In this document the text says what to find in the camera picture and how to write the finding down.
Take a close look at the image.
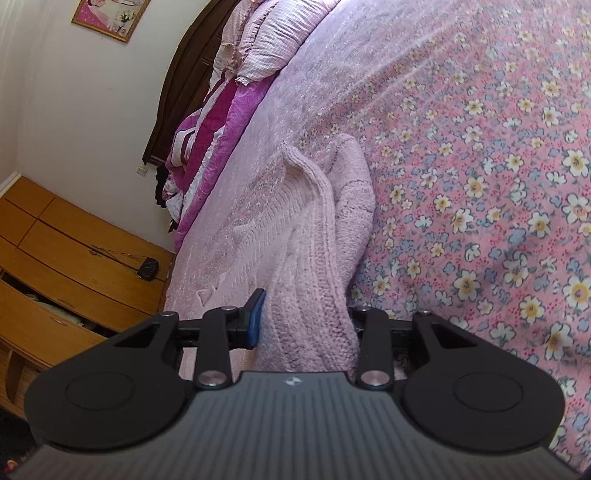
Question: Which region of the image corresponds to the light pink textured bedspread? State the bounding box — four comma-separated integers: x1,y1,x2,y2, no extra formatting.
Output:
159,0,513,377

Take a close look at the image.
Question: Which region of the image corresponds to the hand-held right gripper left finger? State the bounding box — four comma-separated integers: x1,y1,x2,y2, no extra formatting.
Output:
112,288,267,390

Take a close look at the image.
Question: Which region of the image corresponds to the light wooden cabinet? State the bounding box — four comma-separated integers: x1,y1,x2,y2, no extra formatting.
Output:
0,176,177,418

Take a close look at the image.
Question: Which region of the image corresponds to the dark wooden headboard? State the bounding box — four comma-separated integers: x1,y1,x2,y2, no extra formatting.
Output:
141,0,254,168

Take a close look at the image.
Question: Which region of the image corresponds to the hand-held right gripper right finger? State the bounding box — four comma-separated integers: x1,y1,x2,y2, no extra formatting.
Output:
348,305,475,388

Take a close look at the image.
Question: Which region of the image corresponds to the magenta white striped quilt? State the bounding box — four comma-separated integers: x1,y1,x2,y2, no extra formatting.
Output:
163,74,279,254

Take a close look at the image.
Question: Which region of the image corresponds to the framed pink wall picture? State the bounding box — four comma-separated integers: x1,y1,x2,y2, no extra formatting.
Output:
71,0,151,45

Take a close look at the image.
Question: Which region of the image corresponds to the pink floral bed sheet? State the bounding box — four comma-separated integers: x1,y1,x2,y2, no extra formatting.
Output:
318,0,591,474

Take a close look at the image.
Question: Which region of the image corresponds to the dark hanging cloth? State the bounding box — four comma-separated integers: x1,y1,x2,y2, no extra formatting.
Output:
154,163,172,209

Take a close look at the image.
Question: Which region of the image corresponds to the pink checkered pillow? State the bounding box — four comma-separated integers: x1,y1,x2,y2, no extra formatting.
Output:
210,0,343,89

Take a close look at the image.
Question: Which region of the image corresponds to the thin black cable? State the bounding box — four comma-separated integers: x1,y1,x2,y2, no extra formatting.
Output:
89,244,170,283

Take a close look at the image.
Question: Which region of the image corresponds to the pink knitted sweater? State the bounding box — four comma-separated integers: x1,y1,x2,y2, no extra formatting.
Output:
222,133,378,376

